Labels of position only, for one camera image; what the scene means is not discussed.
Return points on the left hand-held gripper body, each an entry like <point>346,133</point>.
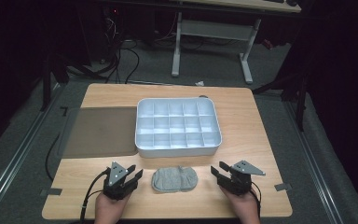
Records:
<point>117,182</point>

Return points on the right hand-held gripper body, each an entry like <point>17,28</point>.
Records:
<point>240,179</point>

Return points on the grey sock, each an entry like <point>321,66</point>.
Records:
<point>174,179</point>

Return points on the white divided storage box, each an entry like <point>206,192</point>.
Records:
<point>178,124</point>

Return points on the person's left hand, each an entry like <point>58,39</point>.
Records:
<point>109,208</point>

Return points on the grey tape strip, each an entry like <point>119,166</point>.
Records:
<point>283,187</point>
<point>51,192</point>

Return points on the brown flat mat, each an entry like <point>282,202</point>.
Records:
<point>101,132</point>

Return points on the white paper scrap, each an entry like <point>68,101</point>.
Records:
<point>199,83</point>

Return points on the black tape mark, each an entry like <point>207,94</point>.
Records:
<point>64,110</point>

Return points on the dark metal stand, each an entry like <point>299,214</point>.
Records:
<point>295,93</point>
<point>47,81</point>

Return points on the white-legged wooden desk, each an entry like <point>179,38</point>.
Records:
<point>217,29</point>

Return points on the metal floor rail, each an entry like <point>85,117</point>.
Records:
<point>315,165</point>
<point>18,152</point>

